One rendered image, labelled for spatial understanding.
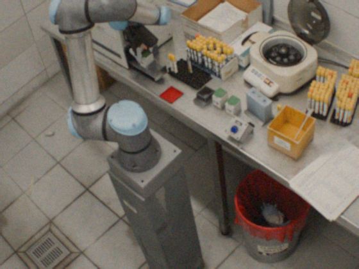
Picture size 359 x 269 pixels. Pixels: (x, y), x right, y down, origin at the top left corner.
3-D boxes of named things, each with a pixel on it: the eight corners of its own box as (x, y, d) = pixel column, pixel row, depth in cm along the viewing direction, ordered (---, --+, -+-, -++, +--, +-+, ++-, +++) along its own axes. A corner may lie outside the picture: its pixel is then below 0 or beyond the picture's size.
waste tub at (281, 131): (266, 145, 184) (266, 127, 177) (285, 122, 190) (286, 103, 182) (296, 161, 178) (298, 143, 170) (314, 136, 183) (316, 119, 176)
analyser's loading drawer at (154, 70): (124, 61, 221) (121, 53, 217) (134, 54, 224) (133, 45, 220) (156, 81, 210) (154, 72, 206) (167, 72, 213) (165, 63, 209)
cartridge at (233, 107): (225, 113, 197) (224, 101, 191) (233, 106, 198) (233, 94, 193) (233, 118, 194) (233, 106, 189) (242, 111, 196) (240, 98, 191)
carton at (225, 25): (183, 38, 229) (178, 13, 218) (224, 9, 240) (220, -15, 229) (224, 60, 216) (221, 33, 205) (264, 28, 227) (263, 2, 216)
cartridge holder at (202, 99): (193, 102, 203) (192, 95, 200) (208, 88, 206) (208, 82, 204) (203, 107, 200) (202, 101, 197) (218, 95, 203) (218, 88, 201)
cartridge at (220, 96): (213, 105, 200) (211, 93, 195) (221, 98, 202) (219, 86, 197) (220, 111, 198) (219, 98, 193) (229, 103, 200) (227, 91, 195)
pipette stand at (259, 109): (243, 112, 196) (242, 94, 188) (257, 103, 198) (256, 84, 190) (261, 127, 190) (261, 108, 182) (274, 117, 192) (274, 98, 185)
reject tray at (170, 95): (159, 96, 207) (159, 95, 207) (171, 86, 210) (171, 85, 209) (171, 104, 204) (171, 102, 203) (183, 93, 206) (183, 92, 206)
